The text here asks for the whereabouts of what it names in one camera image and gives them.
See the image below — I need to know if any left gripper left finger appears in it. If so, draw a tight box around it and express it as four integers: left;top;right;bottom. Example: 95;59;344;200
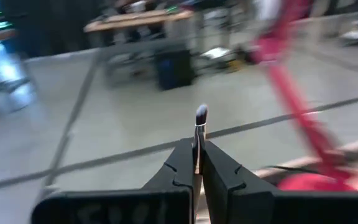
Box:
31;138;195;224

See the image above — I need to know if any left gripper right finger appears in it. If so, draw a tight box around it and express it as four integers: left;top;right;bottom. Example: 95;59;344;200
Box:
201;141;358;224

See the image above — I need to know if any thin black makeup brush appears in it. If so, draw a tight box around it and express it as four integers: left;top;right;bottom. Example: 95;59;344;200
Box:
192;104;209;194

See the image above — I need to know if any black bin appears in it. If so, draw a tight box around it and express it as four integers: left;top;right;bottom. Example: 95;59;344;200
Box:
154;46;196;91

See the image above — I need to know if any red desk lamp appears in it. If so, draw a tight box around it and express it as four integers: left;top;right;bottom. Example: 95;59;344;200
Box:
247;0;358;192

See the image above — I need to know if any wooden-top workbench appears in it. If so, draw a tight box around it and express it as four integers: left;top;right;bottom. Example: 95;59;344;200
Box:
84;8;198;91

